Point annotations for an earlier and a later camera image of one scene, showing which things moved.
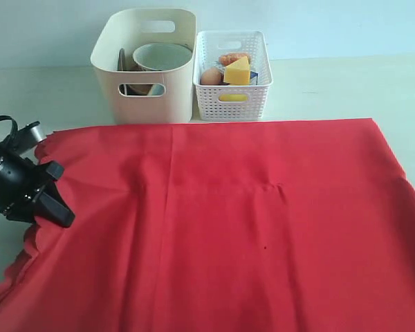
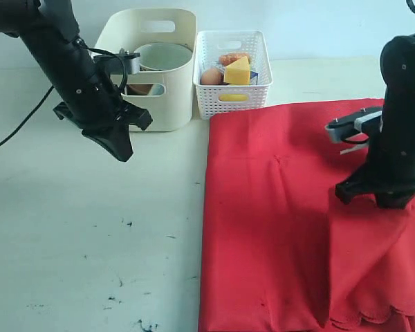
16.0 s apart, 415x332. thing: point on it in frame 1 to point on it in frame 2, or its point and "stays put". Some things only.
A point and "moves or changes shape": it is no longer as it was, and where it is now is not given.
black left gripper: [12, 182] to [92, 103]
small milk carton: [254, 78] stays put
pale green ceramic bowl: [162, 56] stays put
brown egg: [211, 76] stays put
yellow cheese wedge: [238, 72] stays put
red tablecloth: [308, 225] moves or changes shape
